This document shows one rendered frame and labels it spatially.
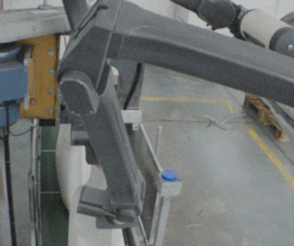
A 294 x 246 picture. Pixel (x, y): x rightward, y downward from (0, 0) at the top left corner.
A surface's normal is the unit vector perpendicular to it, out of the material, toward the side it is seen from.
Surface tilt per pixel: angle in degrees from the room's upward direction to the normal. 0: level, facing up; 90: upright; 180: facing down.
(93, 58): 117
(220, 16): 90
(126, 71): 90
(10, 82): 90
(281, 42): 90
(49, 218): 0
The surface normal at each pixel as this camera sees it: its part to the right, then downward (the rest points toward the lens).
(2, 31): 0.56, 0.47
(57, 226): 0.14, -0.86
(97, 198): 0.22, -0.53
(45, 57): 0.25, 0.51
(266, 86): -0.12, 0.85
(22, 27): 0.79, 0.40
